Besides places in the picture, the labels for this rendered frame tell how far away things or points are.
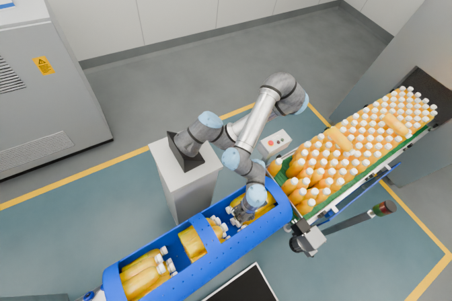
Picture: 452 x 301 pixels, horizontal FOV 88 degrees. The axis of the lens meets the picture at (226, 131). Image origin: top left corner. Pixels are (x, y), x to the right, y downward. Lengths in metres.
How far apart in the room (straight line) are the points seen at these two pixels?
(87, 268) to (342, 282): 2.20
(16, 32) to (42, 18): 0.16
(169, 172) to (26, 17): 1.23
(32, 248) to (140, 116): 1.56
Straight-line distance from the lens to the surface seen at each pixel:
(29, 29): 1.88
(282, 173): 1.70
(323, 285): 2.63
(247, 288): 2.25
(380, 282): 2.91
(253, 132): 0.91
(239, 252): 1.22
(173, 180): 1.30
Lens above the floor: 2.35
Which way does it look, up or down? 56 degrees down
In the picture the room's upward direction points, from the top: 13 degrees clockwise
